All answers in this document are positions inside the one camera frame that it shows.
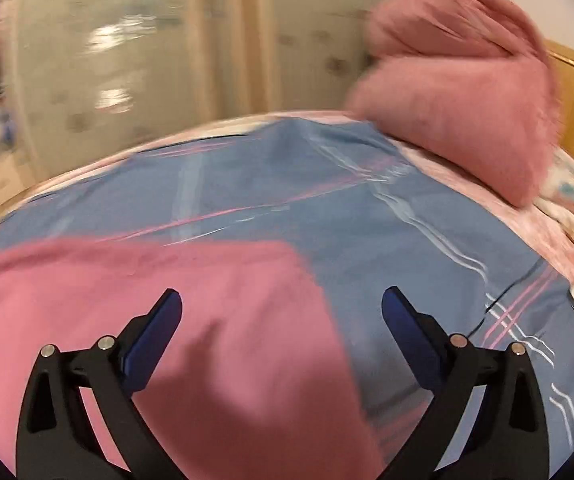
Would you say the blue striped bed sheet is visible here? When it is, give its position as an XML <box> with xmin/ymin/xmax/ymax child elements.
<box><xmin>0</xmin><ymin>115</ymin><xmax>574</xmax><ymax>471</ymax></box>

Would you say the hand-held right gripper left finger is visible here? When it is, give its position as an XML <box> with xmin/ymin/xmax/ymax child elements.
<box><xmin>14</xmin><ymin>287</ymin><xmax>188</xmax><ymax>480</ymax></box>

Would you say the white and pink jacket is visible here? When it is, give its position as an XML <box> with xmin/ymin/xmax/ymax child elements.
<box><xmin>0</xmin><ymin>240</ymin><xmax>383</xmax><ymax>480</ymax></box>

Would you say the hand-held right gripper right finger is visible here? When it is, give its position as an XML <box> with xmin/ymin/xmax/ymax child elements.
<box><xmin>381</xmin><ymin>286</ymin><xmax>550</xmax><ymax>480</ymax></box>

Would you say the wardrobe with frosted sliding doors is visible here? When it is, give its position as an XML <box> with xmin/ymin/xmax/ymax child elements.
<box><xmin>0</xmin><ymin>0</ymin><xmax>423</xmax><ymax>176</ymax></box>

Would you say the pink folded blanket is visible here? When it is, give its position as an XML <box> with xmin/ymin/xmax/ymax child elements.
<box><xmin>344</xmin><ymin>0</ymin><xmax>565</xmax><ymax>208</ymax></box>

